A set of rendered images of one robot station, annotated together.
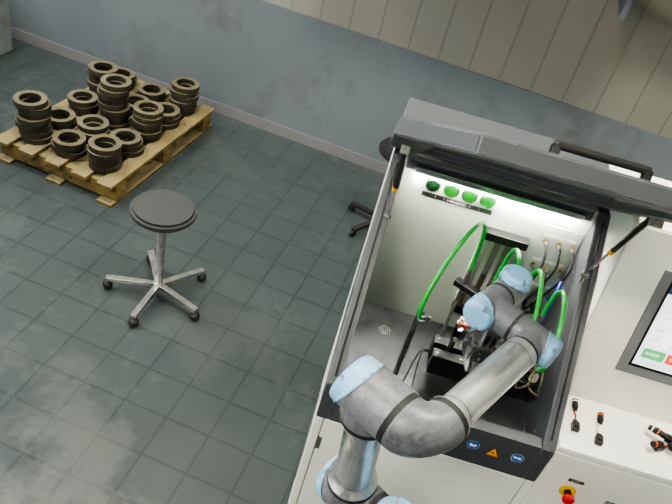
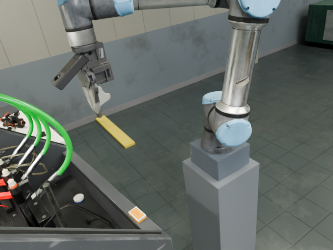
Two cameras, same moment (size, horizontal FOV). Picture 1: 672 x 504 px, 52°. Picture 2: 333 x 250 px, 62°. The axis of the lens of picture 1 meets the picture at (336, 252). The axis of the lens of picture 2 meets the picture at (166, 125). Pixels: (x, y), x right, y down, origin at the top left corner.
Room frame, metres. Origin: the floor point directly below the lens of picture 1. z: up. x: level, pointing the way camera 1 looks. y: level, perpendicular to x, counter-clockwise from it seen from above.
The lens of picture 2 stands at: (1.64, 0.33, 1.57)
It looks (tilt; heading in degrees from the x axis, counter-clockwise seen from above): 29 degrees down; 231
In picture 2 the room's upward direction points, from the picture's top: 8 degrees counter-clockwise
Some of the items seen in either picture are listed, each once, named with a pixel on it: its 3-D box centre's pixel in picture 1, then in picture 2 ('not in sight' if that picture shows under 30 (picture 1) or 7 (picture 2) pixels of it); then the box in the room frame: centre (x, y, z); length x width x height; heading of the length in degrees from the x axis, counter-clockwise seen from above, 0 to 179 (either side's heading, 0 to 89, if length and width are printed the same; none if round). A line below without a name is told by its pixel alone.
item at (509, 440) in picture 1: (432, 428); (106, 199); (1.37, -0.42, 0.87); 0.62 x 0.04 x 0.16; 88
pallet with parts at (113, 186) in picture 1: (113, 111); not in sight; (3.69, 1.58, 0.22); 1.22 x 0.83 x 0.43; 171
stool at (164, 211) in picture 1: (158, 255); not in sight; (2.45, 0.82, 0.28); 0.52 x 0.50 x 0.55; 84
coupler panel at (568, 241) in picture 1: (545, 268); not in sight; (1.86, -0.68, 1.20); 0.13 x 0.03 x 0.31; 88
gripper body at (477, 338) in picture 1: (487, 337); (91, 64); (1.29, -0.42, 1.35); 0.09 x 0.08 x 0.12; 178
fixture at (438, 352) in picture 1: (477, 374); (27, 212); (1.60, -0.55, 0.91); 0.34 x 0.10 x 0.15; 88
